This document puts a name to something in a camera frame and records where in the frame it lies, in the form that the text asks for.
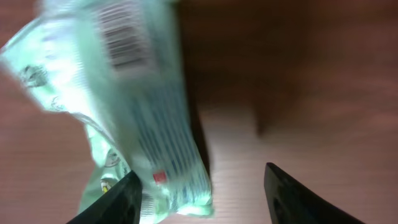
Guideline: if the mint green wipes pack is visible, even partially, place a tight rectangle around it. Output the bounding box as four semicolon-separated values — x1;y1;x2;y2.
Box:
1;0;214;223

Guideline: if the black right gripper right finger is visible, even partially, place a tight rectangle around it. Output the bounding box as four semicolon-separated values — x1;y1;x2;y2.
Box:
264;162;364;224

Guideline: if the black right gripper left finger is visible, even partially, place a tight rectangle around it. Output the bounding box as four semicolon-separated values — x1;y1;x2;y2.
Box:
67;171;142;224

